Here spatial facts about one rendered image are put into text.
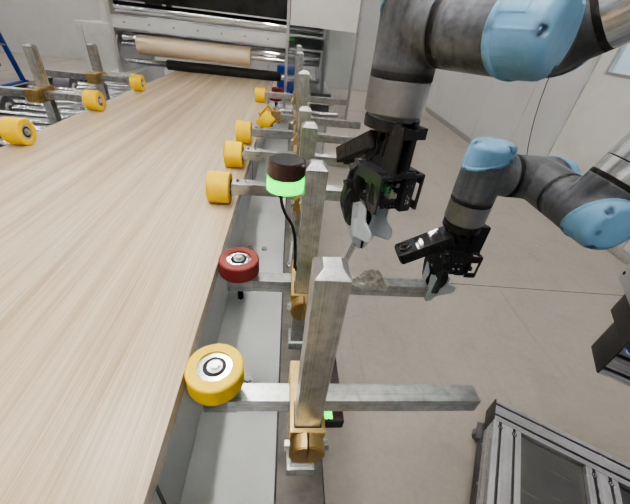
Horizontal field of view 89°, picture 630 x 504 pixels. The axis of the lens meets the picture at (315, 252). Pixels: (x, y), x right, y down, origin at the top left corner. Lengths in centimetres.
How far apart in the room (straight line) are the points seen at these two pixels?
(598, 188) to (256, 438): 71
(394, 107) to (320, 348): 29
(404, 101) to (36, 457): 56
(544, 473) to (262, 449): 99
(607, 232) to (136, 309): 70
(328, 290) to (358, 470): 117
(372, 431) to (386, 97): 129
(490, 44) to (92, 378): 58
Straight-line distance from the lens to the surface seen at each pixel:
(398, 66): 42
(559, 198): 60
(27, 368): 59
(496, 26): 36
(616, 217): 57
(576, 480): 151
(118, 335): 57
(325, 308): 32
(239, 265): 65
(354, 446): 146
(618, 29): 48
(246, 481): 73
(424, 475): 150
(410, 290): 74
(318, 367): 39
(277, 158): 52
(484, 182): 63
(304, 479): 64
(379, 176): 43
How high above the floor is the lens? 131
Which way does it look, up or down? 35 degrees down
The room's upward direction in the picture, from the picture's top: 7 degrees clockwise
